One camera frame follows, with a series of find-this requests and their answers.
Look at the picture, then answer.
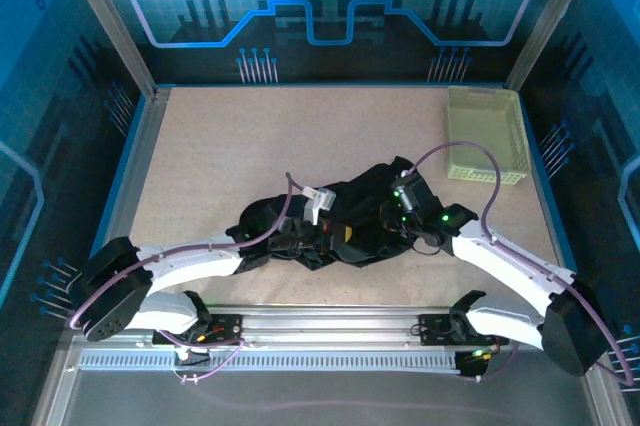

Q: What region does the black t-shirt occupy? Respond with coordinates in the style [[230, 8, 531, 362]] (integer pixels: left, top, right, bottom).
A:
[[235, 155, 446, 272]]

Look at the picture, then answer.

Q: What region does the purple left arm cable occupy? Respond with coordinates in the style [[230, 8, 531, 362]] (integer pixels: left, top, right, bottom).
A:
[[68, 171, 309, 386]]

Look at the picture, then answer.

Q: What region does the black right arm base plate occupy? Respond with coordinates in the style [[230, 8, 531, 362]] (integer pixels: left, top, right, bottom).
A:
[[418, 313, 510, 347]]

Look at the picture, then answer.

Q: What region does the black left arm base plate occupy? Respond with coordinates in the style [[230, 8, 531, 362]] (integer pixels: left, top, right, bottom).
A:
[[152, 313, 245, 347]]

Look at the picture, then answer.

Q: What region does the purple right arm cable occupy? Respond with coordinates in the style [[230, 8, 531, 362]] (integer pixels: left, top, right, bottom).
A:
[[409, 140, 640, 390]]

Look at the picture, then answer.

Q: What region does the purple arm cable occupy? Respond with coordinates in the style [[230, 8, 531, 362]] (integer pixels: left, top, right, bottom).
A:
[[409, 140, 640, 390], [68, 171, 309, 386]]

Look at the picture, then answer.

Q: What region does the aluminium table side rail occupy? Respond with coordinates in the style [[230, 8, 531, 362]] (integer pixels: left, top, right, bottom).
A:
[[92, 88, 174, 307]]

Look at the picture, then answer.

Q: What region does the slotted grey cable duct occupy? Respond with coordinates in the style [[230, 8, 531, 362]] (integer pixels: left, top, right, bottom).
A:
[[77, 349, 464, 375]]

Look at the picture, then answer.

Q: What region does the pale yellow plastic basket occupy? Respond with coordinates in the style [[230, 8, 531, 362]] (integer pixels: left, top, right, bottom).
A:
[[445, 85, 532, 187]]

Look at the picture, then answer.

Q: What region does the aluminium frame post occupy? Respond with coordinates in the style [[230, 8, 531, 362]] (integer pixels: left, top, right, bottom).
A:
[[54, 0, 174, 102], [504, 0, 604, 92]]

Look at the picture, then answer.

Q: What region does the aluminium mounting rail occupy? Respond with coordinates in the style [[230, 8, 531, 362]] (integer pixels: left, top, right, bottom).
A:
[[64, 303, 601, 345]]

